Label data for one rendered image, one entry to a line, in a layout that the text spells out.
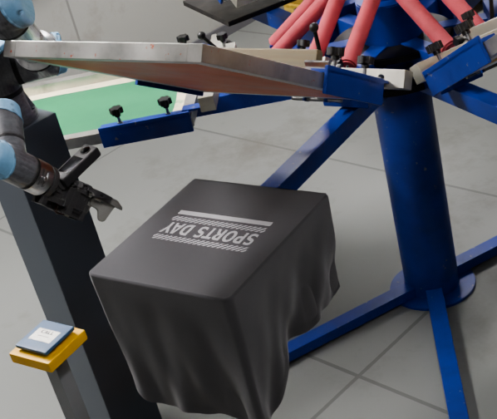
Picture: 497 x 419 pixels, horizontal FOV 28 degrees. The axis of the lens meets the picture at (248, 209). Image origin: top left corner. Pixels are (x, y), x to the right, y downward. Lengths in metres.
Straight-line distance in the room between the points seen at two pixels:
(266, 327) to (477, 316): 1.37
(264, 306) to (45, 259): 0.86
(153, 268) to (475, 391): 1.31
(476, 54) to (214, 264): 0.80
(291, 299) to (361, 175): 2.19
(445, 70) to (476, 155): 2.13
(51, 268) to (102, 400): 0.52
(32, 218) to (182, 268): 0.65
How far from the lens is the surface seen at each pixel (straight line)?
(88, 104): 3.64
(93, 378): 3.30
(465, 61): 2.54
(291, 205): 2.64
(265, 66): 2.25
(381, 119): 3.47
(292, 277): 2.57
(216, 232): 2.61
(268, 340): 2.52
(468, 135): 4.91
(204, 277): 2.44
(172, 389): 2.71
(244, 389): 2.51
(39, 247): 3.06
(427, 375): 3.49
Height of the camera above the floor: 2.23
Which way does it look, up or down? 29 degrees down
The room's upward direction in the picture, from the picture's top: 15 degrees counter-clockwise
